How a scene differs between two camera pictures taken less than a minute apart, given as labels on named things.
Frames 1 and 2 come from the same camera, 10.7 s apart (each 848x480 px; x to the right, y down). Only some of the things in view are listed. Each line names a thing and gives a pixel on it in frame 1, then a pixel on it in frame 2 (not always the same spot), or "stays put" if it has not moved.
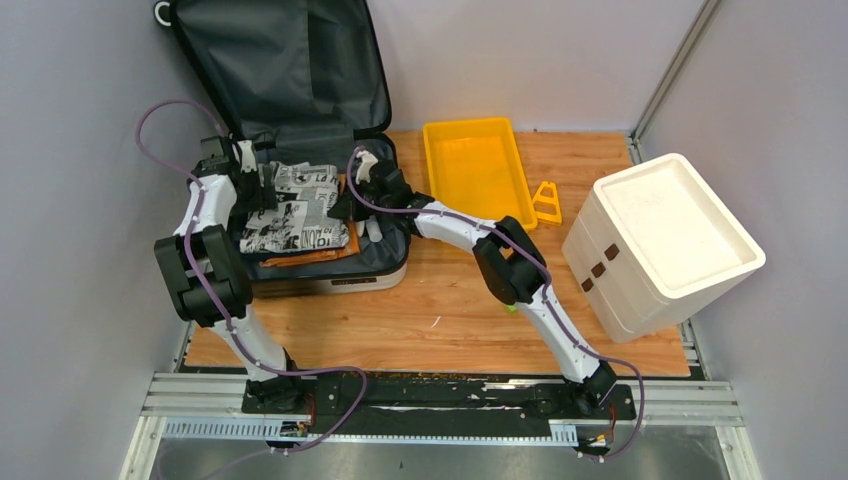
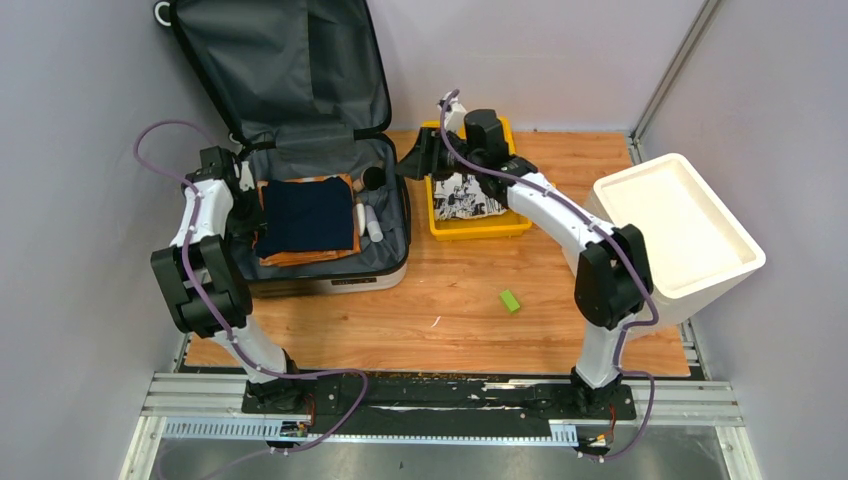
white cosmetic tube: (374, 230) stays put
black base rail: (436, 404) stays put
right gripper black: (349, 209) -> (425, 159)
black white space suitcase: (299, 79) stays put
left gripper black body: (253, 198) -> (246, 216)
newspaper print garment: (306, 193) -> (460, 196)
